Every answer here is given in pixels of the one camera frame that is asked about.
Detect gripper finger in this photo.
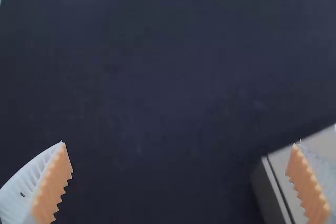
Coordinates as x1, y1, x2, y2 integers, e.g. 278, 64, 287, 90
0, 140, 74, 224
285, 138, 336, 224

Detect black mat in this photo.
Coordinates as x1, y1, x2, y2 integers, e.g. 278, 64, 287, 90
0, 0, 336, 224

